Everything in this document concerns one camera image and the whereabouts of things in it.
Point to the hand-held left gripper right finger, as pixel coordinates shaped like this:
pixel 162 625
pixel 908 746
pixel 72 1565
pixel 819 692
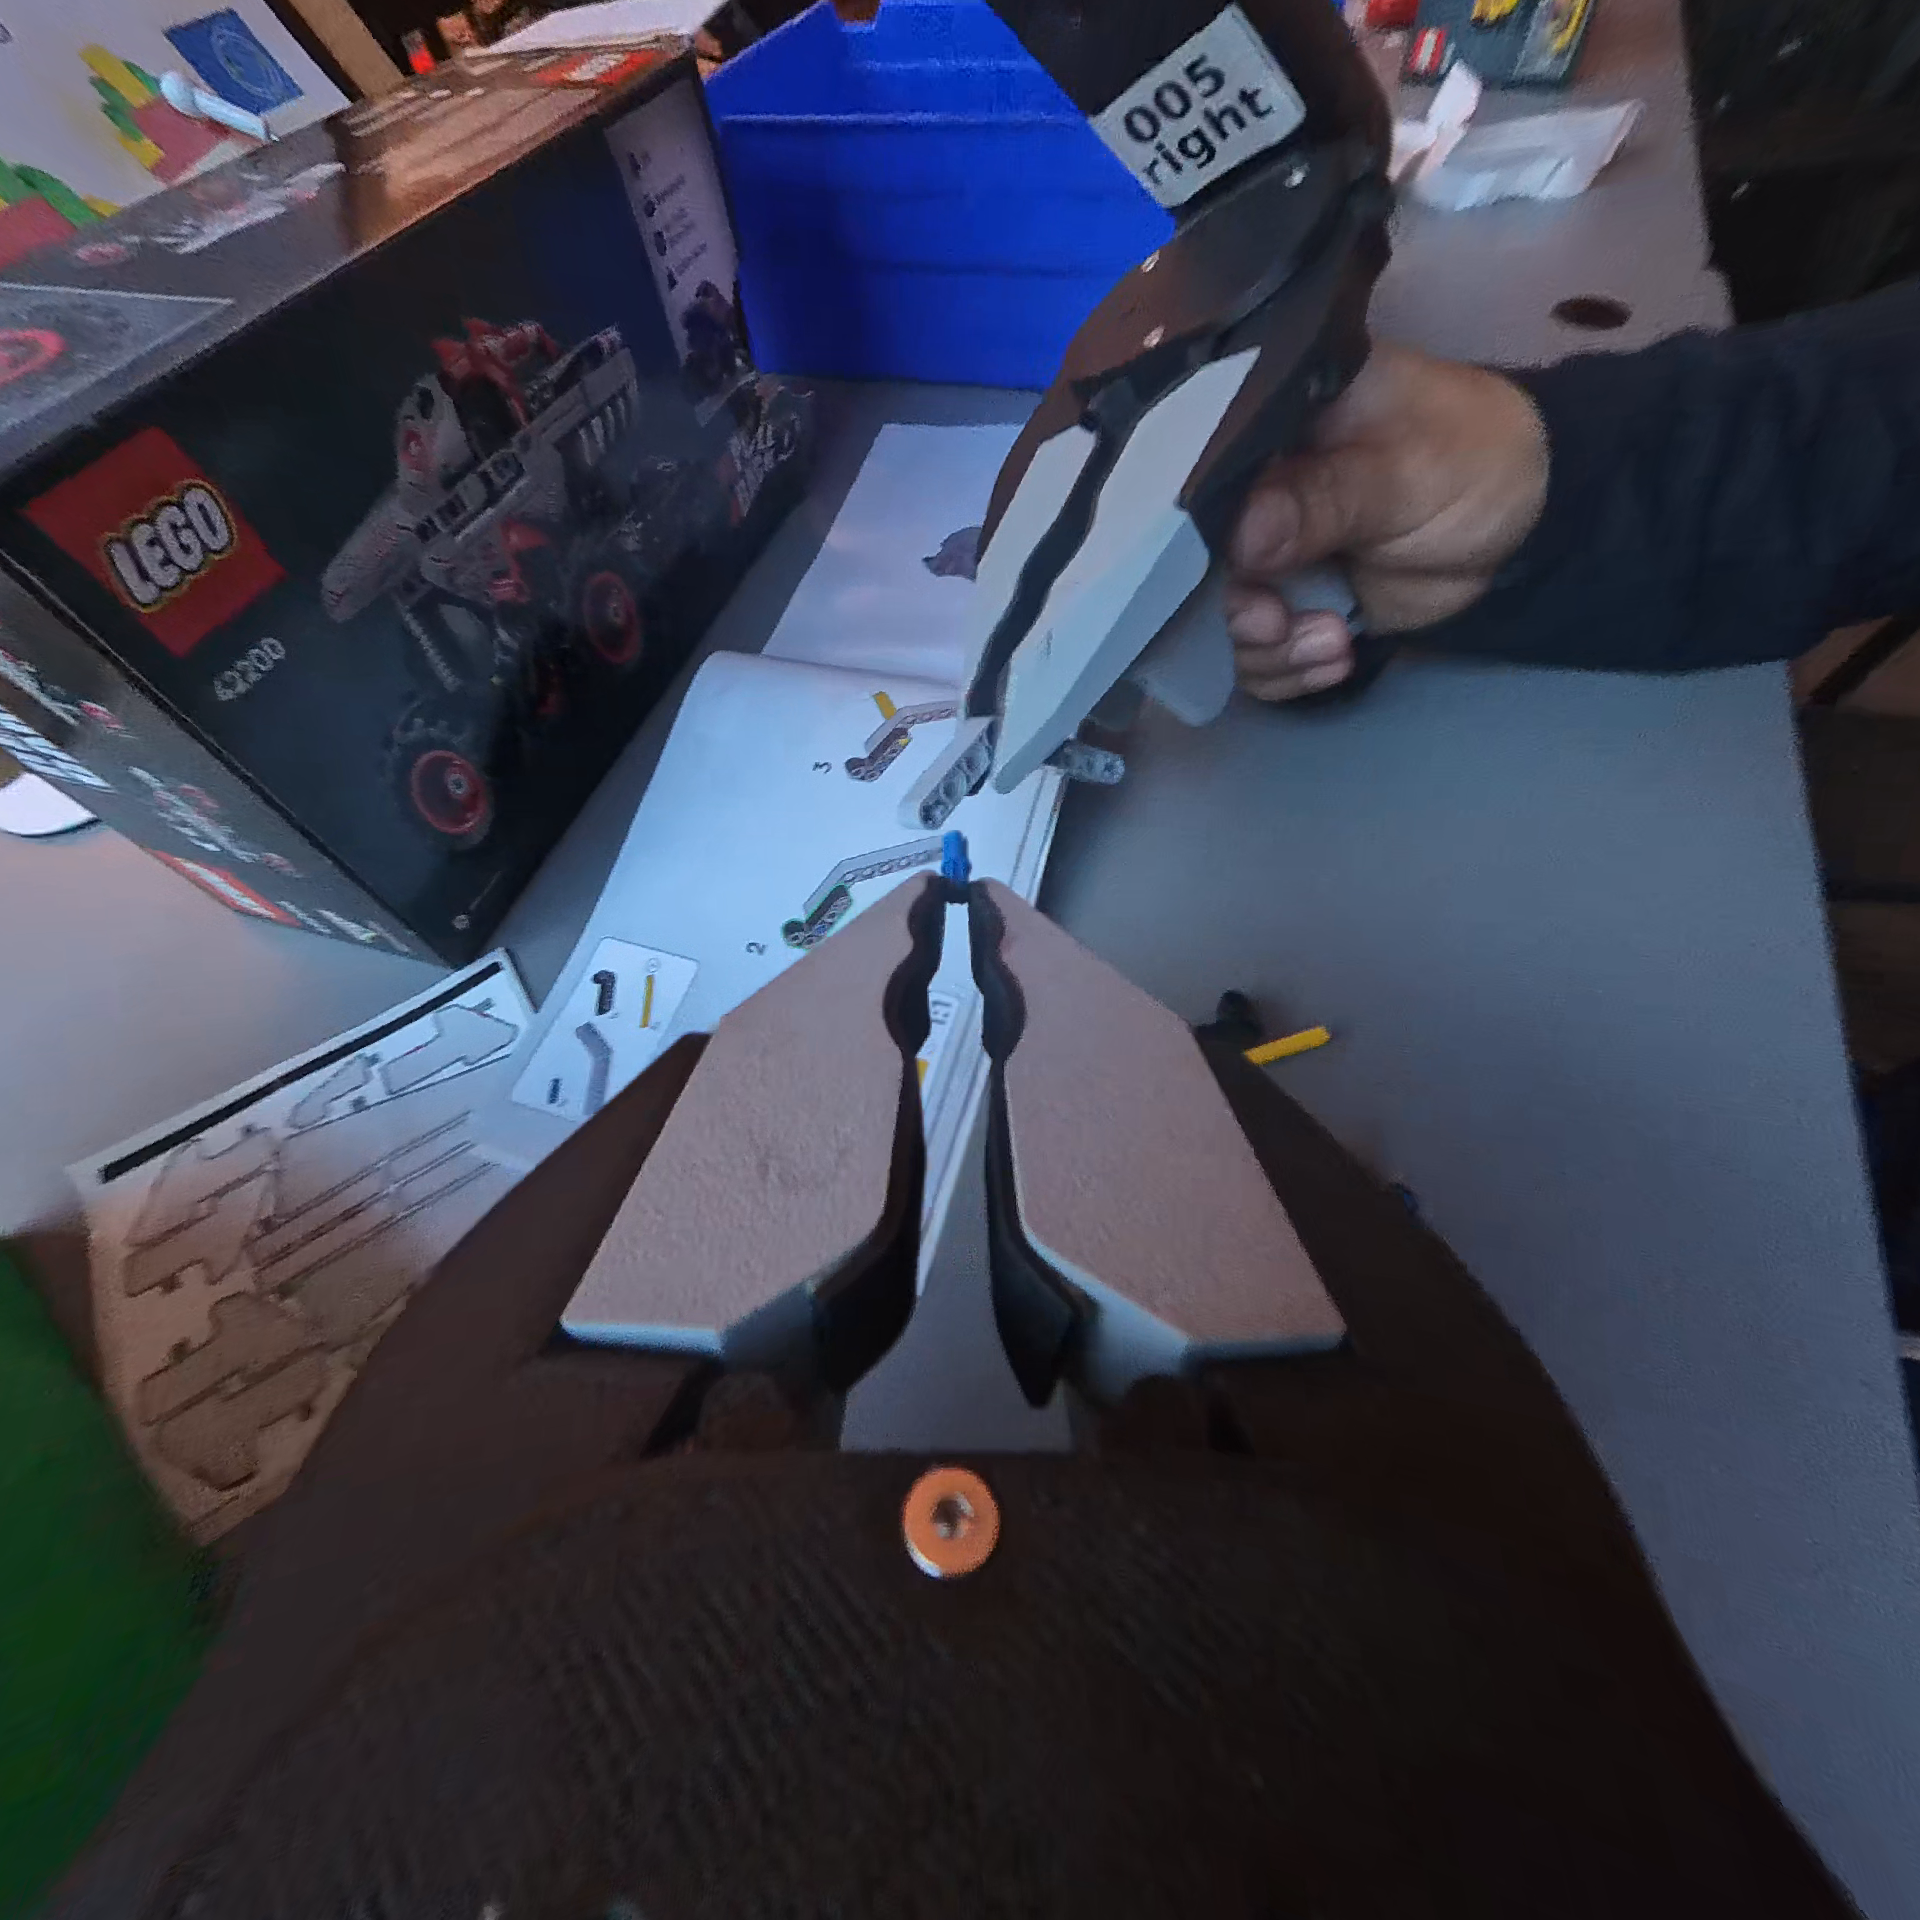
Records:
pixel 1155 1171

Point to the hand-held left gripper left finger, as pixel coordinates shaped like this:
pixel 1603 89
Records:
pixel 750 1154

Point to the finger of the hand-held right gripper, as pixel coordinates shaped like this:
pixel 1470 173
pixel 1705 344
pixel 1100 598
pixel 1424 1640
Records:
pixel 1124 601
pixel 1020 511

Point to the grey angled toy beam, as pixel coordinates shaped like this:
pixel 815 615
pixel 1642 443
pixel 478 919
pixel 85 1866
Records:
pixel 949 776

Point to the small blue connector pin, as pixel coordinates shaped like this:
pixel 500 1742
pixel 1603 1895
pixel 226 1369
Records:
pixel 957 859

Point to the person's right forearm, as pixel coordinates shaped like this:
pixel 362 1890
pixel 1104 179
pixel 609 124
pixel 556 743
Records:
pixel 1710 495

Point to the black toy truck set box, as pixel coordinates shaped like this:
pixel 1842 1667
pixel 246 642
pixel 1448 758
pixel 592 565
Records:
pixel 450 525

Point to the person's right hand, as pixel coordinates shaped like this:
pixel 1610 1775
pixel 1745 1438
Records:
pixel 1410 481

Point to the black connector pin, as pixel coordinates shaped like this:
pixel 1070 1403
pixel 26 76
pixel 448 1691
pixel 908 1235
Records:
pixel 1234 1013

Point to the yellow toy axle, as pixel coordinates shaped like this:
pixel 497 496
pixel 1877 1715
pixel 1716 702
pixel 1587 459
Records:
pixel 1287 1044

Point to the crumpled white plastic bag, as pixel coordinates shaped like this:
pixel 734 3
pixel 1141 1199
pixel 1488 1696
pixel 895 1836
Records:
pixel 1531 150

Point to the blue plastic bin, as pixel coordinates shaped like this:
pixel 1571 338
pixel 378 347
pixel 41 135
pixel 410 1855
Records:
pixel 900 224

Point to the black table grommet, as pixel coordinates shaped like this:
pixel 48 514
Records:
pixel 1591 312

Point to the colourful toy box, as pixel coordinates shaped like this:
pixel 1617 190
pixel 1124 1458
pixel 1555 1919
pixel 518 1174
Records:
pixel 1514 32

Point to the white instruction booklet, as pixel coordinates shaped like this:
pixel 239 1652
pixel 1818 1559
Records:
pixel 750 780

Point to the white sticker sheet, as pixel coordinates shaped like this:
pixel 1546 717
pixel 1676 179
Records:
pixel 255 1244

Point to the dark cloth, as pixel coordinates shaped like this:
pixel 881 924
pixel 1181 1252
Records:
pixel 1801 135

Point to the dark chair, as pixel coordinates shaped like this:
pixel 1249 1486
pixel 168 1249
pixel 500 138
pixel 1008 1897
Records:
pixel 1869 841

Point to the green object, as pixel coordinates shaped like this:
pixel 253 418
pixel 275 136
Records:
pixel 74 1574

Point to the white paper piece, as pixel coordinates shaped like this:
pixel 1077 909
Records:
pixel 31 810

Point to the small white toy part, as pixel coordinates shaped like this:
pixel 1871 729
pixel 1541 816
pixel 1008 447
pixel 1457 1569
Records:
pixel 210 104

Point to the white board with brick prints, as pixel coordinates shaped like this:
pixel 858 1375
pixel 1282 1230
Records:
pixel 90 60

